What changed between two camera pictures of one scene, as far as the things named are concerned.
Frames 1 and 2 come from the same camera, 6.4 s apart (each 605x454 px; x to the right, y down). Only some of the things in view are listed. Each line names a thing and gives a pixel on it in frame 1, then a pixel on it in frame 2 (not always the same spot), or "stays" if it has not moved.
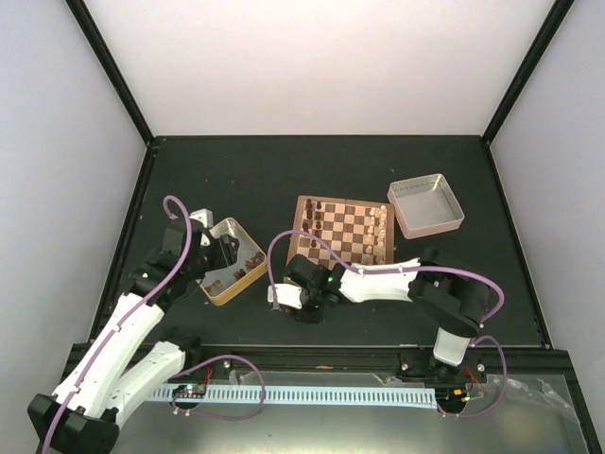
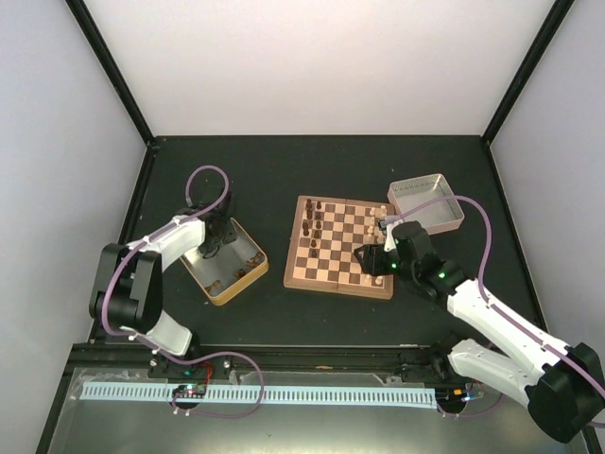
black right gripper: (314, 316) → (371, 264)
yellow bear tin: (220, 283) stays
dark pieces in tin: (254, 261) stays
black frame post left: (112, 68) stays
